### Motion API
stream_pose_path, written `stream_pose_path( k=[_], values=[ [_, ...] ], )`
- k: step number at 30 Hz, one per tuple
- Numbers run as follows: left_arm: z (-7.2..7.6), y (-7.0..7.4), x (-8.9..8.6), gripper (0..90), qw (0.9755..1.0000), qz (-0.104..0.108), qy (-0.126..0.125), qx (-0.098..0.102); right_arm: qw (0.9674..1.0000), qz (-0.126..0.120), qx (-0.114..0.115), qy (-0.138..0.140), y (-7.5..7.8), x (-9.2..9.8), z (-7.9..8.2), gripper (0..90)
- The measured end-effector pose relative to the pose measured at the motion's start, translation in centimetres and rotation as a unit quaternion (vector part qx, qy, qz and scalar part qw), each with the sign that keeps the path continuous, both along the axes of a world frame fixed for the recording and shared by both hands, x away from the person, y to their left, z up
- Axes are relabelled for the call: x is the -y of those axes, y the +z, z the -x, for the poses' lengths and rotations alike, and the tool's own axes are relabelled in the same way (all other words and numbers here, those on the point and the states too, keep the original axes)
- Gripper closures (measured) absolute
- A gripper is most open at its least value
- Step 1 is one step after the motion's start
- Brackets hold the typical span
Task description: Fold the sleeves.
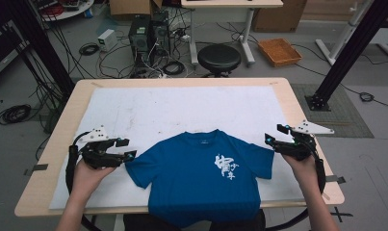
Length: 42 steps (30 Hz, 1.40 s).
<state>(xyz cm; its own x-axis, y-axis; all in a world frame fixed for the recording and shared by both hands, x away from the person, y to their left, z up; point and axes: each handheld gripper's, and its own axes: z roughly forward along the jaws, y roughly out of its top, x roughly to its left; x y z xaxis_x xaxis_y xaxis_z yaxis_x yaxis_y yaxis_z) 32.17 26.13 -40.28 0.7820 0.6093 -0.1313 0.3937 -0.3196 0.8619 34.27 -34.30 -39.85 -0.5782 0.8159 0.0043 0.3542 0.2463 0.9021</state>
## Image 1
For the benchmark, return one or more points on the person's black clothing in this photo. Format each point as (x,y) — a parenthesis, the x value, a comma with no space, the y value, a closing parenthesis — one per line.
(137,223)

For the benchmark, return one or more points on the white desk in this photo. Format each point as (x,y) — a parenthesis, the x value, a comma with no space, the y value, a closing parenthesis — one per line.
(230,3)

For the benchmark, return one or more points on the dark equipment rack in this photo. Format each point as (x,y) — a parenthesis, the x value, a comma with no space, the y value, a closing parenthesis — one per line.
(2,48)

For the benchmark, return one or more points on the black tape cross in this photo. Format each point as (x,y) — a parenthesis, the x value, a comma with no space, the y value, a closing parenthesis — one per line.
(341,214)

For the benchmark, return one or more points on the person's left hand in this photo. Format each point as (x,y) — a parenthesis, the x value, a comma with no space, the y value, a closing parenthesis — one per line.
(85,179)

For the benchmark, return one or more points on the grey tape strip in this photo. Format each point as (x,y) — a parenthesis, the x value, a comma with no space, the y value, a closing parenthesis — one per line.
(37,168)
(336,179)

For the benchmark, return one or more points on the white metal stand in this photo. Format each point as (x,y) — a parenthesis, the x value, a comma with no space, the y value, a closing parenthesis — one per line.
(342,35)

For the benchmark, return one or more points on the black round stool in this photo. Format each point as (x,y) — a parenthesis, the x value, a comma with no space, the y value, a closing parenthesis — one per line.
(219,57)

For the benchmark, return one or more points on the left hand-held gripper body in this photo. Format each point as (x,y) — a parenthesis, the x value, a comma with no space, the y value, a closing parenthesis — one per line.
(100,157)

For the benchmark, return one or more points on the black metal post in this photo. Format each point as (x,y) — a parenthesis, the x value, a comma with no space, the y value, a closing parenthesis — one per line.
(40,41)
(352,48)

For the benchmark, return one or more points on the cardboard box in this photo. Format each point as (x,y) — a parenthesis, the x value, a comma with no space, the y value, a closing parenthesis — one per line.
(278,16)
(130,8)

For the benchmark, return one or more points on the wooden tray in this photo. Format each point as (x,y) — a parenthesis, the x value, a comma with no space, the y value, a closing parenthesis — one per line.
(279,52)

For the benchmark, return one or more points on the person's right hand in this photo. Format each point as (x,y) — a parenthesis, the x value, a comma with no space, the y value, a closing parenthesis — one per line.
(305,173)

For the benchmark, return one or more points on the grey floor mat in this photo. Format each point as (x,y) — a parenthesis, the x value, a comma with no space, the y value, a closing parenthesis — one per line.
(345,118)

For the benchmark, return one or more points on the round white table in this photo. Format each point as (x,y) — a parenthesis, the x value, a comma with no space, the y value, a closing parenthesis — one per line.
(69,9)

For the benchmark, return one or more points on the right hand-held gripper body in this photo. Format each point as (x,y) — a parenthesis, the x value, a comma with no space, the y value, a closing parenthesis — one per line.
(302,146)

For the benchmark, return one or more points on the black computer tower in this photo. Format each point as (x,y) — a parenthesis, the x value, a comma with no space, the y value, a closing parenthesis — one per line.
(139,38)
(161,32)

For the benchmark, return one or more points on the white table mat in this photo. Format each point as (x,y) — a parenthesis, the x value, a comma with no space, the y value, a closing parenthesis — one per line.
(166,109)

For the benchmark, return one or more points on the blue t-shirt with white print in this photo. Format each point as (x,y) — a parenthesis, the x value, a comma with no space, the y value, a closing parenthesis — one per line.
(188,179)

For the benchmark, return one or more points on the white power supply box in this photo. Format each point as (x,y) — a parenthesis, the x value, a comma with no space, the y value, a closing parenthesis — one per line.
(107,40)

